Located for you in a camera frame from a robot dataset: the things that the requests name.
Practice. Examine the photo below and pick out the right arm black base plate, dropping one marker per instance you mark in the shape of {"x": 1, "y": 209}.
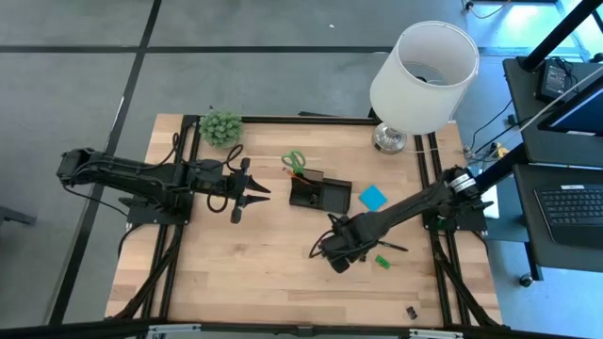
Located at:
{"x": 464, "y": 222}

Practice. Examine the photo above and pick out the yellow pencil with eraser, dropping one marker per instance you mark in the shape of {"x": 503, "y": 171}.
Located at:
{"x": 288, "y": 172}

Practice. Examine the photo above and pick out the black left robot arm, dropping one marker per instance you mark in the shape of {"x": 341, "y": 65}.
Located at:
{"x": 118, "y": 172}

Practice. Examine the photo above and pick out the black binder clip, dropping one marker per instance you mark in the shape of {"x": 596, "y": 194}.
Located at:
{"x": 412, "y": 312}

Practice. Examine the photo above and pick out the green plant in pot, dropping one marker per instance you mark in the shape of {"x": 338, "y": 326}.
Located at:
{"x": 220, "y": 128}

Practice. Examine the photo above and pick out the blue sticky note pad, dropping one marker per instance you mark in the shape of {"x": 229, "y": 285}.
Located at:
{"x": 373, "y": 198}

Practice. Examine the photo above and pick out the black electronics box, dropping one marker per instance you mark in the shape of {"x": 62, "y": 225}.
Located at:
{"x": 553, "y": 80}

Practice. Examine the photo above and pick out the green eraser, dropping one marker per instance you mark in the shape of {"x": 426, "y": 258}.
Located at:
{"x": 382, "y": 262}

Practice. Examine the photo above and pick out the white shade silver lamp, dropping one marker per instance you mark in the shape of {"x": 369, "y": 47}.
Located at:
{"x": 400, "y": 94}

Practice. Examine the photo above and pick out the plain black pen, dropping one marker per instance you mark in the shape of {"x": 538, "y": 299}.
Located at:
{"x": 396, "y": 246}

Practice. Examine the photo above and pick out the black side desk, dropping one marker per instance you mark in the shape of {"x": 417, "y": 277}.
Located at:
{"x": 523, "y": 122}

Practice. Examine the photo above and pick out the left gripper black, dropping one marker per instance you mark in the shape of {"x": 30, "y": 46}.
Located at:
{"x": 234, "y": 184}

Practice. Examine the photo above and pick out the green scissors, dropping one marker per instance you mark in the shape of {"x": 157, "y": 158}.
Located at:
{"x": 296, "y": 165}

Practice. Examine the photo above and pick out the computer monitor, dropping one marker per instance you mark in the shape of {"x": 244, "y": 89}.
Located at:
{"x": 579, "y": 115}

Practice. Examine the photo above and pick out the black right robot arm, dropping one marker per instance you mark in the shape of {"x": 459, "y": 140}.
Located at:
{"x": 414, "y": 200}

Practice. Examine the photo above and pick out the black keyboard desk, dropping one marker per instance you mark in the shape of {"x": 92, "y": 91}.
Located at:
{"x": 527, "y": 221}

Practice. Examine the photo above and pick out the yellow plug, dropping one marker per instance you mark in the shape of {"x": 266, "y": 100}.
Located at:
{"x": 500, "y": 150}

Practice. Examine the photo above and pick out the black keyboard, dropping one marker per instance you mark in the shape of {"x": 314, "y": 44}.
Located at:
{"x": 570, "y": 212}

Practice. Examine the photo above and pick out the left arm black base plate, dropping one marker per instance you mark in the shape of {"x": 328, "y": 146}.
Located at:
{"x": 155, "y": 214}

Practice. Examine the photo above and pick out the black mesh desk organizer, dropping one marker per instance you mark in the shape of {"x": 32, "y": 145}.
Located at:
{"x": 337, "y": 198}

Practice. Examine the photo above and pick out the grey stand foot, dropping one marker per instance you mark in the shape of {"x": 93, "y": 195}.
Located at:
{"x": 16, "y": 216}

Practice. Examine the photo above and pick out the black rig post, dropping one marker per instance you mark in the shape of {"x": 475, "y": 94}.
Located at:
{"x": 560, "y": 33}
{"x": 501, "y": 168}

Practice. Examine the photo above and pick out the black caster wheel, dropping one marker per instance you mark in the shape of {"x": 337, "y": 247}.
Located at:
{"x": 526, "y": 281}

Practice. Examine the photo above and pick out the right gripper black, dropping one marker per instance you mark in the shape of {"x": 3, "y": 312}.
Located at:
{"x": 348, "y": 235}

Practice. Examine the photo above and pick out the black rig crossbar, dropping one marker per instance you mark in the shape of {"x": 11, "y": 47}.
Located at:
{"x": 70, "y": 329}

